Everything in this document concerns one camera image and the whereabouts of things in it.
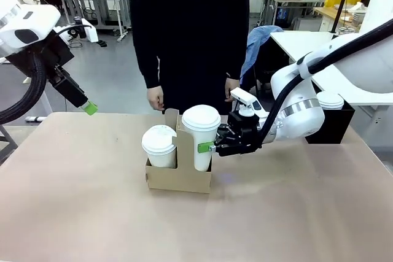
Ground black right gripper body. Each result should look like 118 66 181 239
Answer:
226 110 262 156

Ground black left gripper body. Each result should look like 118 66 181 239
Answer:
39 29 88 107

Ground tall white paper cup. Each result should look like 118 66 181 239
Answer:
192 126 217 172

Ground brown cardboard cup carrier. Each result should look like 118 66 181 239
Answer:
144 107 214 195

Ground white lid of tall cup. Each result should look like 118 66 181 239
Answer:
181 104 222 131

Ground short white paper cup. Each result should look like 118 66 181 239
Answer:
146 150 178 170

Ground white lid of short cup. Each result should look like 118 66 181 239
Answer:
141 124 178 155

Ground person's left hand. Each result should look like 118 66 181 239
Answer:
224 77 241 103

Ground person's right hand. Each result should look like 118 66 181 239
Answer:
146 85 166 112

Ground white box with black device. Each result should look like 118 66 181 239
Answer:
68 17 99 44

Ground blue cloth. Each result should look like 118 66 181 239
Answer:
239 25 285 80

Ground stack of white lids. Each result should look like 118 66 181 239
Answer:
316 91 345 111

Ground white side table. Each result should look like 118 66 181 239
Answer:
269 31 393 107

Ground person's black hoodie torso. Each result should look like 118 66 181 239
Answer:
128 0 251 116

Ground wooden background table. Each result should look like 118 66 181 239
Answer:
313 6 364 33

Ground black tripod pole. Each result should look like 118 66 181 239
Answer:
329 0 354 34

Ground stack of white bowls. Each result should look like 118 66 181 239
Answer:
349 2 368 27

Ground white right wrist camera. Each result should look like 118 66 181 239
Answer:
230 87 262 119

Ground black sleeved right arm cable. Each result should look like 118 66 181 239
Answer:
256 18 393 149

